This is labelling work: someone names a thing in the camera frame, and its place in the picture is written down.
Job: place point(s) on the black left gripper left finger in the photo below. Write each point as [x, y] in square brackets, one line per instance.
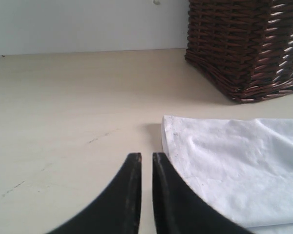
[117, 209]

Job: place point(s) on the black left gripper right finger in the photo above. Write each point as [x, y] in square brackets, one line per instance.
[178, 209]

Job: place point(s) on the white t-shirt red patch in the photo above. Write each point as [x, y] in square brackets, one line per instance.
[241, 168]

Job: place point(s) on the dark red wicker basket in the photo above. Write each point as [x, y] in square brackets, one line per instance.
[244, 47]

